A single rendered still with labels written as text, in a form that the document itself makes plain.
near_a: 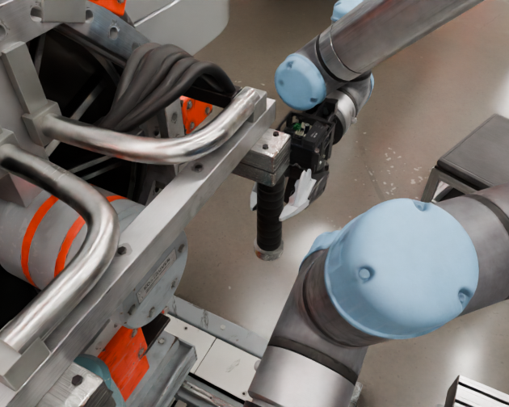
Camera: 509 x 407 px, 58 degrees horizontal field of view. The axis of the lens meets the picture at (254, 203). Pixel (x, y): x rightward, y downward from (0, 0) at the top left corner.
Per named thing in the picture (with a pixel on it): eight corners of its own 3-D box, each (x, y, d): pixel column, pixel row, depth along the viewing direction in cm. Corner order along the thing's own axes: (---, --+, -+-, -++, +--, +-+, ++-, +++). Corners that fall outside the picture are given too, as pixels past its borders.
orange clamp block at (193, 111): (149, 127, 79) (178, 101, 85) (187, 139, 77) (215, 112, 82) (141, 90, 74) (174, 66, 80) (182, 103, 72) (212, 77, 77)
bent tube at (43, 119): (134, 72, 60) (117, -12, 53) (267, 111, 54) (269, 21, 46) (31, 146, 49) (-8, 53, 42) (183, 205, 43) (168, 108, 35)
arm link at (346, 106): (310, 122, 80) (355, 135, 78) (300, 136, 78) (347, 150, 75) (314, 84, 75) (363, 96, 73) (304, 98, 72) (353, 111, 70)
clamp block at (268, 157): (229, 144, 62) (227, 111, 58) (290, 165, 59) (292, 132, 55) (209, 166, 59) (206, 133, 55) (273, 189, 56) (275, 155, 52)
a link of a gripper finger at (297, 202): (279, 193, 58) (298, 149, 64) (277, 225, 62) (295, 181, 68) (303, 199, 57) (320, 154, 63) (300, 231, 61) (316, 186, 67)
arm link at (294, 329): (330, 211, 37) (304, 242, 45) (275, 337, 33) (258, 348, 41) (419, 254, 37) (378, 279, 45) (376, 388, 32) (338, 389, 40)
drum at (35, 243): (77, 217, 69) (48, 142, 59) (198, 270, 62) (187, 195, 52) (2, 287, 60) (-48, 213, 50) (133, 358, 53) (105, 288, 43)
